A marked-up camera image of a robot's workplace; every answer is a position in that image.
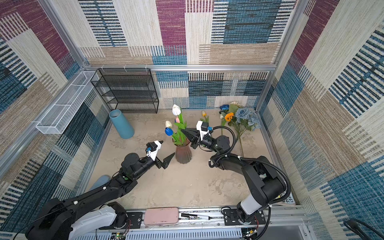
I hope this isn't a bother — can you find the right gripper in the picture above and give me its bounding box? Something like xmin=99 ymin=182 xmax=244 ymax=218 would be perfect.
xmin=181 ymin=127 xmax=219 ymax=153

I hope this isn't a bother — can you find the pale blue-white artificial tulip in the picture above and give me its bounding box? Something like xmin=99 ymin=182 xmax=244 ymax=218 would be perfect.
xmin=172 ymin=104 xmax=187 ymax=146

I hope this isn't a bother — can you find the pink ribbed glass vase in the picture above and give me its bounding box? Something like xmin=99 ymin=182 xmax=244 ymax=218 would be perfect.
xmin=175 ymin=140 xmax=192 ymax=164

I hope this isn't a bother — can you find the blue artificial tulip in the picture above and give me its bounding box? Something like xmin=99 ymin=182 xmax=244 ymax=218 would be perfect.
xmin=165 ymin=127 xmax=181 ymax=146

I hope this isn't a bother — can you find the yellow artificial tulip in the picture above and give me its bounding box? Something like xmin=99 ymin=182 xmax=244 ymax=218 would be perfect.
xmin=201 ymin=111 xmax=209 ymax=123

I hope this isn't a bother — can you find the white artificial tulip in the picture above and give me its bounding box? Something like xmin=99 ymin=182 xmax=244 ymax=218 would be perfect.
xmin=165 ymin=121 xmax=173 ymax=129

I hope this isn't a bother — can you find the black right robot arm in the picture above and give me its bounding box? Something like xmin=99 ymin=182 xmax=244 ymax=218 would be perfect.
xmin=182 ymin=126 xmax=292 ymax=225

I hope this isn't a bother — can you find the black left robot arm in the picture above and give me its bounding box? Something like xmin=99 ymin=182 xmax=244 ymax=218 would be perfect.
xmin=25 ymin=141 xmax=175 ymax=240

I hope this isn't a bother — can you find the teal ceramic vase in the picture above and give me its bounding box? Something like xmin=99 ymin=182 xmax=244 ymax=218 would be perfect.
xmin=109 ymin=110 xmax=135 ymax=139

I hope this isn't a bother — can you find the blue rose orange flower bouquet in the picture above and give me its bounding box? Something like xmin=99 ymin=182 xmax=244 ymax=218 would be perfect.
xmin=220 ymin=102 xmax=261 ymax=155

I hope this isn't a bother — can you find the light blue oval object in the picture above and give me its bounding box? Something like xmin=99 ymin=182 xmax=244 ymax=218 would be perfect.
xmin=89 ymin=175 xmax=111 ymax=191

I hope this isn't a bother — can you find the black white marker pen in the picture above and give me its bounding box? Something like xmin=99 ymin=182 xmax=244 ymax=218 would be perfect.
xmin=181 ymin=213 xmax=211 ymax=220

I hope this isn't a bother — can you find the colourful paperback book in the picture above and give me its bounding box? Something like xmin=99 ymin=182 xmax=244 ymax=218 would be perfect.
xmin=283 ymin=193 xmax=296 ymax=205

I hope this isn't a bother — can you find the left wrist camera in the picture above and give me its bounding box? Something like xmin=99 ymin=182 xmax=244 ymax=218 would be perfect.
xmin=146 ymin=142 xmax=160 ymax=161

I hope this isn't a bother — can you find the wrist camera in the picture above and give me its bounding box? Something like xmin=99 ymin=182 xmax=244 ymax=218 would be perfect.
xmin=196 ymin=121 xmax=213 ymax=141
xmin=146 ymin=142 xmax=160 ymax=161

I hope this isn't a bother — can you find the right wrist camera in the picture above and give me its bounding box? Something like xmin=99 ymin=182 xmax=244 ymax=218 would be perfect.
xmin=196 ymin=121 xmax=213 ymax=141

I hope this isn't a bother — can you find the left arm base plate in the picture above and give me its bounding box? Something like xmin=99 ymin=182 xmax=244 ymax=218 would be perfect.
xmin=112 ymin=212 xmax=143 ymax=230

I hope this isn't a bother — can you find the black wire shelf rack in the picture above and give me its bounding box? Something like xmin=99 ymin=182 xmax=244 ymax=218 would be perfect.
xmin=91 ymin=68 xmax=159 ymax=114

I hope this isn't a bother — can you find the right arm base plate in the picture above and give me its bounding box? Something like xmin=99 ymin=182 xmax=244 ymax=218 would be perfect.
xmin=221 ymin=207 xmax=266 ymax=226

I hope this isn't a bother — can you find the white mesh wall basket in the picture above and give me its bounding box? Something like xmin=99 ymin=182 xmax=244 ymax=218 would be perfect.
xmin=36 ymin=71 xmax=95 ymax=135

